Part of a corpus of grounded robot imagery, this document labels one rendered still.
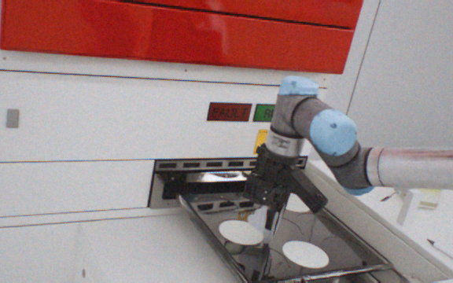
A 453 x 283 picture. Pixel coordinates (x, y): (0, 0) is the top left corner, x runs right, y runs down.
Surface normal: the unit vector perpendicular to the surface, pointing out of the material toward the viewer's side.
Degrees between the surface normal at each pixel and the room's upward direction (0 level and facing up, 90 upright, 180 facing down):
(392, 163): 68
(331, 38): 90
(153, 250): 0
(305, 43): 90
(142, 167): 90
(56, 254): 90
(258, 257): 0
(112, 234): 0
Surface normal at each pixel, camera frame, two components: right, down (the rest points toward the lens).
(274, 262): 0.19, -0.91
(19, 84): 0.45, 0.40
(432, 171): -0.65, 0.15
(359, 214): -0.87, 0.00
